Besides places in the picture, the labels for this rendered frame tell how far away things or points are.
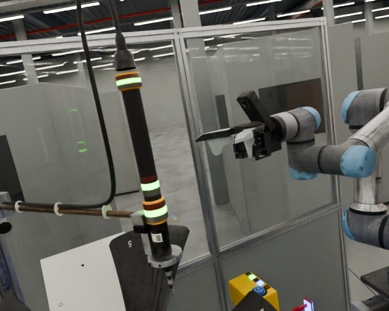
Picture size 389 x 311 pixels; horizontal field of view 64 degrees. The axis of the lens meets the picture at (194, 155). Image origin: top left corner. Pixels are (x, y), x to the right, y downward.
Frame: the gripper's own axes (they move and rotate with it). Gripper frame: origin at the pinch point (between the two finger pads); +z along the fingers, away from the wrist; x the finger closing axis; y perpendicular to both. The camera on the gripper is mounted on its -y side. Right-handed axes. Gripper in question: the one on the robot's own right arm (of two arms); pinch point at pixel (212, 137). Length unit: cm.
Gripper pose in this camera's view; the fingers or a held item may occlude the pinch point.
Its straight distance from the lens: 68.2
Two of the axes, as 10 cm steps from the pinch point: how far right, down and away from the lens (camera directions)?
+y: 1.7, 9.7, 1.8
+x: -5.7, -0.5, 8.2
